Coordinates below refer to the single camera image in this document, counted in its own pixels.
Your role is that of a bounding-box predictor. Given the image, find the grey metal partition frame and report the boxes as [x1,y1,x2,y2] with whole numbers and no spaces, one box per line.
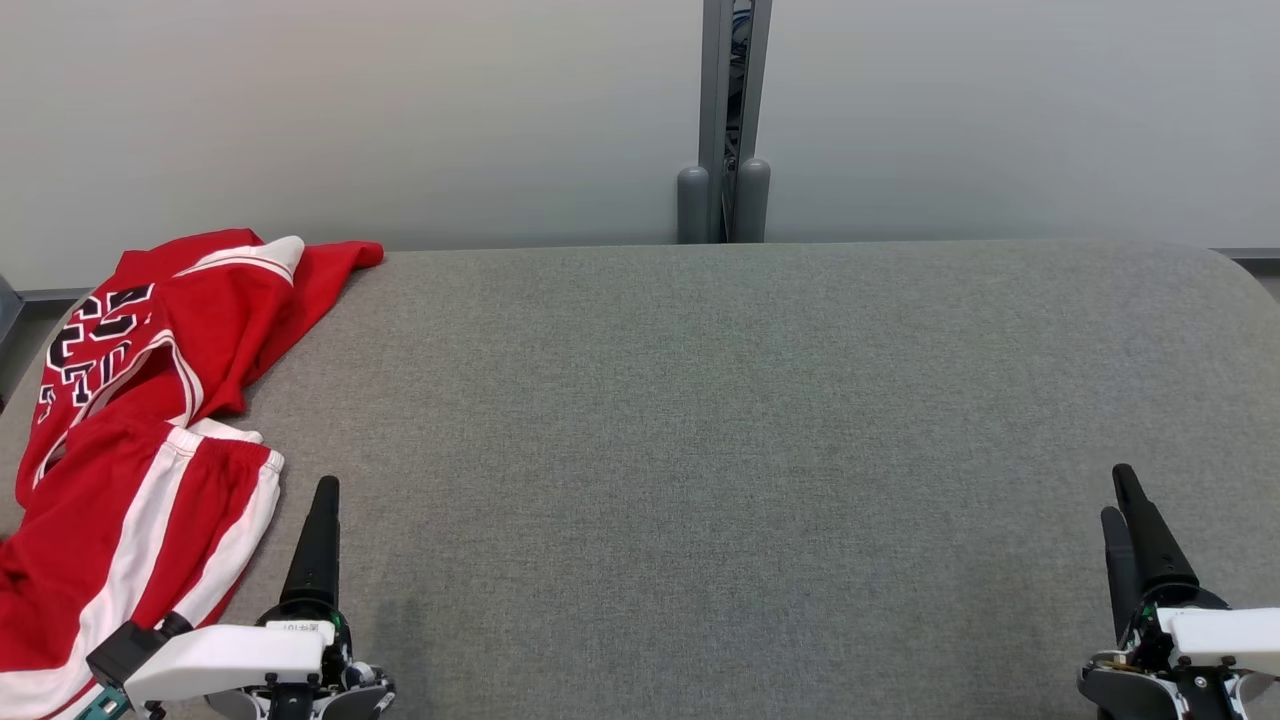
[699,0,774,244]

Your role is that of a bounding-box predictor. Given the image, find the red basketball jersey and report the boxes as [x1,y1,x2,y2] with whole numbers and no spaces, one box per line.
[15,228,385,507]

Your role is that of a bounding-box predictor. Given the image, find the teal left camera connector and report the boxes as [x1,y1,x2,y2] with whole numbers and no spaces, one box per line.
[74,685,132,720]

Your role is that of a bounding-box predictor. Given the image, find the red shorts with white stripes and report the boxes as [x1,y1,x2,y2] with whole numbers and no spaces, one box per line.
[0,415,286,720]

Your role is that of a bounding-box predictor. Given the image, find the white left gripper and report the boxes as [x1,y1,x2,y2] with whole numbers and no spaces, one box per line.
[125,476,396,720]

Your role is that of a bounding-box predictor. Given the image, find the grey cylindrical post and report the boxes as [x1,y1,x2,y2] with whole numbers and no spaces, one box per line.
[677,165,712,245]
[733,158,772,244]

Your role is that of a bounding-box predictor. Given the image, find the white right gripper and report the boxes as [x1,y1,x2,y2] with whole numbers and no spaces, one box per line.
[1078,464,1280,720]

